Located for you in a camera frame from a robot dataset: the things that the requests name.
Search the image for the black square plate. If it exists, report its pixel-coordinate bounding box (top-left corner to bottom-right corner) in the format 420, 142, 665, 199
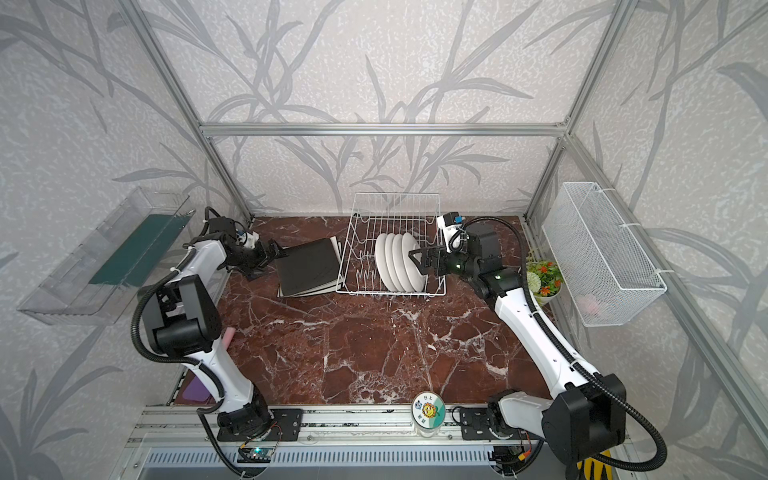
274, 238, 342, 298

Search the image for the round white plate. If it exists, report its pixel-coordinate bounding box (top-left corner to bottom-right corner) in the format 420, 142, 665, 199
391, 234, 415, 293
384, 233, 404, 292
374, 233, 397, 292
402, 232, 427, 292

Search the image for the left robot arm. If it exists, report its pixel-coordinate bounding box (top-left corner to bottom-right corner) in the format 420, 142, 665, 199
130, 207, 286, 438

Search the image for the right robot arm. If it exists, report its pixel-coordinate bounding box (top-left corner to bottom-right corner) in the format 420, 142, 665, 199
403, 212, 668, 472

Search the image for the potted artificial plant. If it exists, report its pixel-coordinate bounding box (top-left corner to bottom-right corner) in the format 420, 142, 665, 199
526, 256, 564, 306

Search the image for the green sponge mat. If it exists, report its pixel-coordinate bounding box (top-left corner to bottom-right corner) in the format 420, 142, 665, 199
89, 214, 190, 287

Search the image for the left circuit board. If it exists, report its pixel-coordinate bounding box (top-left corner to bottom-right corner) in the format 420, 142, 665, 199
237, 444, 277, 464

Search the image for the right circuit board wiring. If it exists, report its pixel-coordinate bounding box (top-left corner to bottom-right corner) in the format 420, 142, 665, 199
488, 443, 536, 475

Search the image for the yellow work glove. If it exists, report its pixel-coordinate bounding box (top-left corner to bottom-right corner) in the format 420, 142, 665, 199
577, 458, 613, 480

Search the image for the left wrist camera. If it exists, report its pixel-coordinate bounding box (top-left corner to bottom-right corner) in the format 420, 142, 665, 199
237, 230, 259, 249

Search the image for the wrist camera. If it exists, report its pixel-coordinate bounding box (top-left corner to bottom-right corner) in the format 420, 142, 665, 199
436, 212, 464, 252
237, 230, 259, 249

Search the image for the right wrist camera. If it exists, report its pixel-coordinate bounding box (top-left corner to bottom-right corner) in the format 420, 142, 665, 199
436, 212, 464, 252

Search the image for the white wire dish rack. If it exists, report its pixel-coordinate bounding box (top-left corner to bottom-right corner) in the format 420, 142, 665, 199
337, 192, 447, 297

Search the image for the clear plastic wall shelf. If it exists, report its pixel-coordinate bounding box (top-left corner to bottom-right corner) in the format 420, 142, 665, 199
18, 187, 196, 326

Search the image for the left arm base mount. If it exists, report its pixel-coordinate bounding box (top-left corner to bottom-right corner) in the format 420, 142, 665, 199
216, 408, 303, 442

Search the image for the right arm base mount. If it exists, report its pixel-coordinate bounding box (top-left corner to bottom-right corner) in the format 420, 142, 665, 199
450, 405, 541, 444

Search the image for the white mesh wall basket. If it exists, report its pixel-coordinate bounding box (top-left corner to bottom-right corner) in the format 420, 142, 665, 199
542, 182, 667, 327

